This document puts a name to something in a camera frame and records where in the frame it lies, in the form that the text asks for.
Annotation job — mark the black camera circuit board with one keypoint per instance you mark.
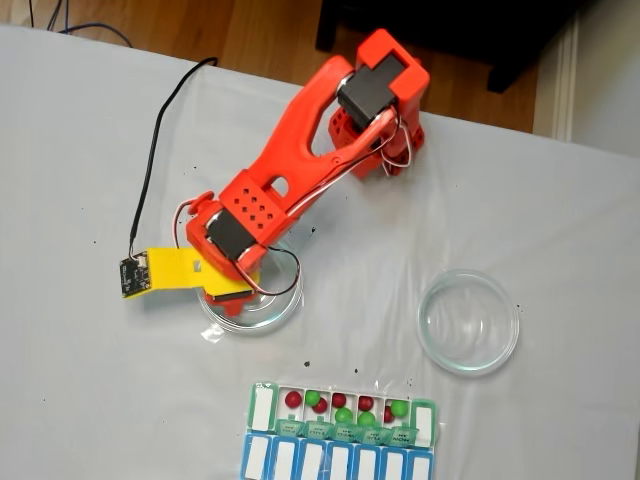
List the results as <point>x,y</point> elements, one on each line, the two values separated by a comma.
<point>135,275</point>

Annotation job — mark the plain red round candy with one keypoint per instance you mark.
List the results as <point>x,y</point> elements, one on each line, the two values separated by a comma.
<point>387,416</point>
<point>293,399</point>
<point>339,400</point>

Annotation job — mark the weekly pill organizer box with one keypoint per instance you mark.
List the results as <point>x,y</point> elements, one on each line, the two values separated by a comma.
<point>287,450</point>

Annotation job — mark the red perforated mount plate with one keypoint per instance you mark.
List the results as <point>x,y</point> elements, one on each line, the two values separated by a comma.
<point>340,125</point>

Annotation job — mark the clear glass bowl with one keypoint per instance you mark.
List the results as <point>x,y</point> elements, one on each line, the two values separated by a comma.
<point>470,360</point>
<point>280,315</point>

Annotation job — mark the red candy with m print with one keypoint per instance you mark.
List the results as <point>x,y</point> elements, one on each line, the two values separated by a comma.
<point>366,402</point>
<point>320,406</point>

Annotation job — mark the dark wooden furniture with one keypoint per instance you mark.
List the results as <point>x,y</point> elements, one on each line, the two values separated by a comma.
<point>510,30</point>

